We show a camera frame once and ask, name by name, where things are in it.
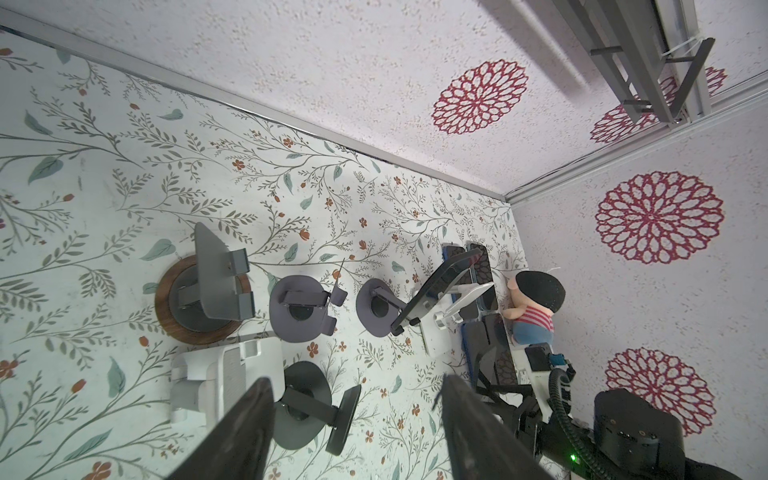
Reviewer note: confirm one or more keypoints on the purple back middle stand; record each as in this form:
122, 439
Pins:
377, 307

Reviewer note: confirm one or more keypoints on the dark grey wall shelf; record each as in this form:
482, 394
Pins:
650, 53

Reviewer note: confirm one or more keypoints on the black haired doll plush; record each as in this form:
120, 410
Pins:
535, 297

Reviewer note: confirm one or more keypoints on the black phone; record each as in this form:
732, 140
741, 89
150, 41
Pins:
500, 369
482, 274
438, 284

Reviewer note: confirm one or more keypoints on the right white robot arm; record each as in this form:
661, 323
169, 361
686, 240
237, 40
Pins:
629, 438

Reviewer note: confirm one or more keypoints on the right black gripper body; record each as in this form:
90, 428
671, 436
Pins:
524, 420

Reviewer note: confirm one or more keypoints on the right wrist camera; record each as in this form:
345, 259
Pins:
533, 364

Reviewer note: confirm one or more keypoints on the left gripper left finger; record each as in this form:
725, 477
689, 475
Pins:
238, 447

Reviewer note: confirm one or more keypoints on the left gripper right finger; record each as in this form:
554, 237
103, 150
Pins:
479, 445

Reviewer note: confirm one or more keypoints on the black front left stand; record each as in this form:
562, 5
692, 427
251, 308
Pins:
306, 408

